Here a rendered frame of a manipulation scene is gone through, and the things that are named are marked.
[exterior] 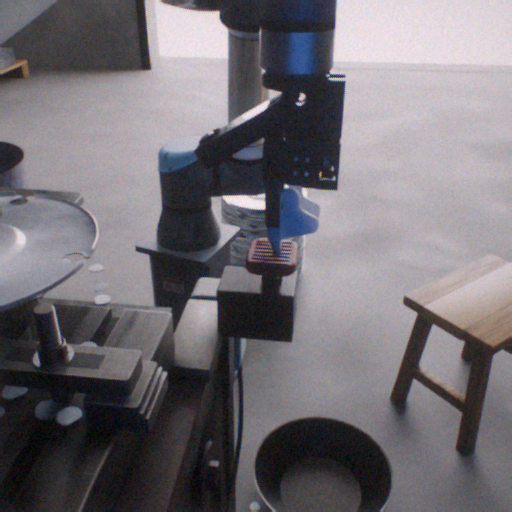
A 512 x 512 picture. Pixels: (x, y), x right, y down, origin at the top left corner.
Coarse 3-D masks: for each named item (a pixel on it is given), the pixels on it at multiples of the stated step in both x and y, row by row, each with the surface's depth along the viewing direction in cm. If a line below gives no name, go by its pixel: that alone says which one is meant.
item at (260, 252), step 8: (256, 240) 72; (264, 240) 72; (288, 240) 72; (256, 248) 70; (264, 248) 70; (272, 248) 70; (288, 248) 70; (296, 248) 71; (248, 256) 69; (256, 256) 69; (264, 256) 69; (272, 256) 69; (280, 256) 69; (288, 256) 68; (296, 256) 69; (248, 264) 68; (256, 264) 67; (264, 264) 67; (272, 264) 67; (280, 264) 67; (288, 264) 67; (256, 272) 67; (264, 272) 67; (272, 272) 67; (280, 272) 67; (288, 272) 67
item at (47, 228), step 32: (0, 192) 75; (0, 224) 67; (32, 224) 69; (64, 224) 69; (96, 224) 67; (0, 256) 61; (32, 256) 62; (64, 256) 62; (0, 288) 56; (32, 288) 56
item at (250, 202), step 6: (306, 192) 192; (222, 198) 189; (228, 198) 189; (234, 198) 189; (240, 198) 189; (246, 198) 189; (252, 198) 188; (258, 198) 188; (234, 204) 183; (240, 204) 185; (246, 204) 185; (252, 204) 185; (258, 204) 185
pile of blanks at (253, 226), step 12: (228, 204) 186; (228, 216) 188; (240, 216) 185; (252, 216) 183; (264, 216) 182; (252, 228) 185; (264, 228) 184; (240, 240) 188; (252, 240) 186; (300, 240) 194; (240, 252) 191; (300, 252) 196; (240, 264) 193; (300, 264) 199; (300, 276) 202
